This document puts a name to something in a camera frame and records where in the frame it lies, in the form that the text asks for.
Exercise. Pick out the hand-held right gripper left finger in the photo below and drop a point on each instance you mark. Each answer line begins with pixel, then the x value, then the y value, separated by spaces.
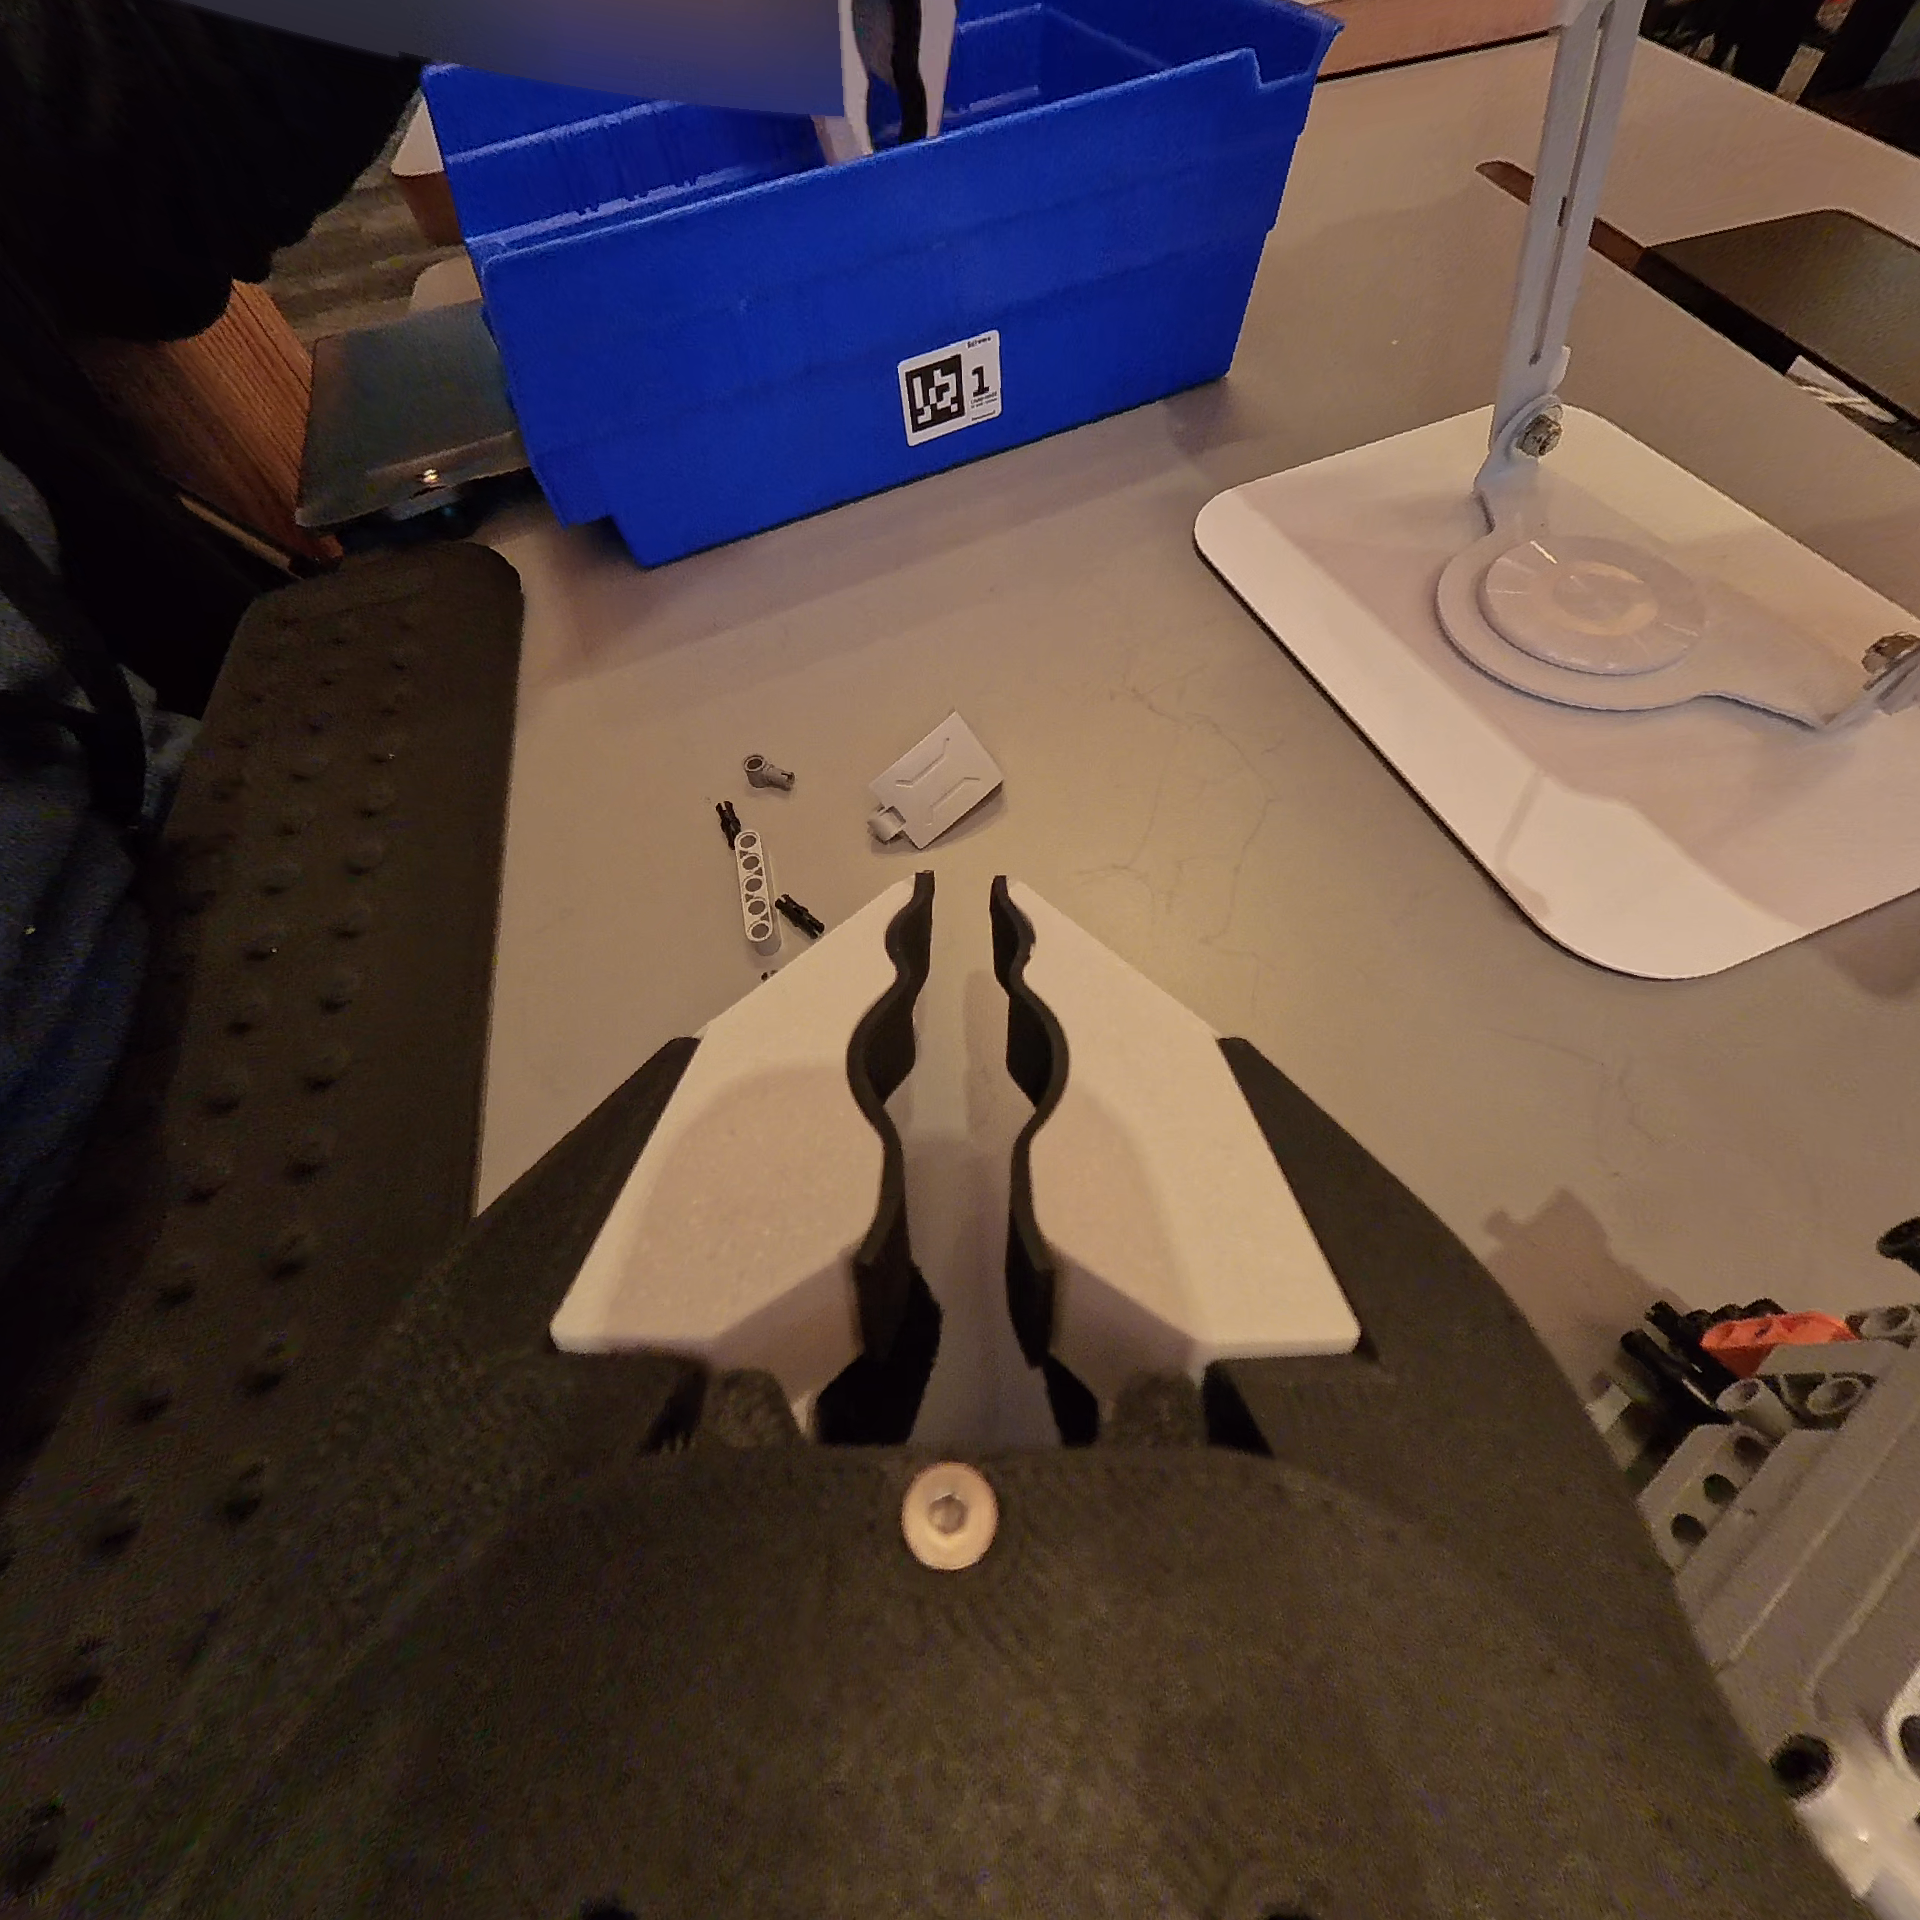
pixel 721 1185

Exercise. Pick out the dark flat panel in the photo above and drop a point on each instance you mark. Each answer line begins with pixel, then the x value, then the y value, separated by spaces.
pixel 1816 271

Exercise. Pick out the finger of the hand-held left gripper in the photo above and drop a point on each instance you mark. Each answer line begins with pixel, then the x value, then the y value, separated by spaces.
pixel 938 60
pixel 857 128

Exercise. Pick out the ribbed wooden cabinet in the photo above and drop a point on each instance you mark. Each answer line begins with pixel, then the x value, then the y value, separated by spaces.
pixel 211 422

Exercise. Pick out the grey curved toy panel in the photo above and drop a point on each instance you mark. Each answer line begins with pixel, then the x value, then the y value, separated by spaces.
pixel 942 779

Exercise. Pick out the grey toy connector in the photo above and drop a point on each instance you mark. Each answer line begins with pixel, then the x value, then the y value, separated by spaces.
pixel 762 772

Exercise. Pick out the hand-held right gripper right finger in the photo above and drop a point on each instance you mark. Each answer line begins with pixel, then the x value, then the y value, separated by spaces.
pixel 1184 1185

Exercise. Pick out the grey toy beam with holes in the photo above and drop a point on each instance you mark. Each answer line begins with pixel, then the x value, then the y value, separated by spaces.
pixel 754 892

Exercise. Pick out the grey toy building model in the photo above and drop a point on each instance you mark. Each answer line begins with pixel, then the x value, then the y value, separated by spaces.
pixel 1816 1529

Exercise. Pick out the white printed tag label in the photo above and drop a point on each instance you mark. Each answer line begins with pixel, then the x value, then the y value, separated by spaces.
pixel 979 387

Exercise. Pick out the black dimpled pad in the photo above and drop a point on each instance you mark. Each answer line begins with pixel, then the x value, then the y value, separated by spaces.
pixel 283 931

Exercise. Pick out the metal plate with caster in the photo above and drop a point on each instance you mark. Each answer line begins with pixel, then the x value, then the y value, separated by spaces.
pixel 398 422

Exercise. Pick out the blue plastic bin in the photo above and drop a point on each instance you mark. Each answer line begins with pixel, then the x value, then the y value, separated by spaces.
pixel 825 300

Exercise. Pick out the white desk stand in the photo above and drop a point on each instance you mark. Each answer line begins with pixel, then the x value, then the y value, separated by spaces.
pixel 1575 781

